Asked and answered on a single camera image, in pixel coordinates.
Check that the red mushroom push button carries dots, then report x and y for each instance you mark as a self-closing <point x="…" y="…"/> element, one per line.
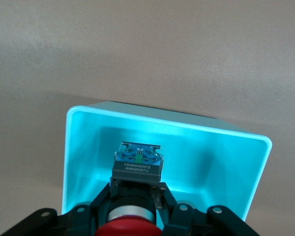
<point x="137" y="182"/>

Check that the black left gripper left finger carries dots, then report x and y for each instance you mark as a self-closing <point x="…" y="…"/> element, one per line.
<point x="71" y="216"/>

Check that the turquoise plastic box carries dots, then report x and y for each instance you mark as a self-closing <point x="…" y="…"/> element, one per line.
<point x="186" y="159"/>

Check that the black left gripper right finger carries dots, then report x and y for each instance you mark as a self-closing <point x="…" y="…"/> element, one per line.
<point x="194" y="218"/>

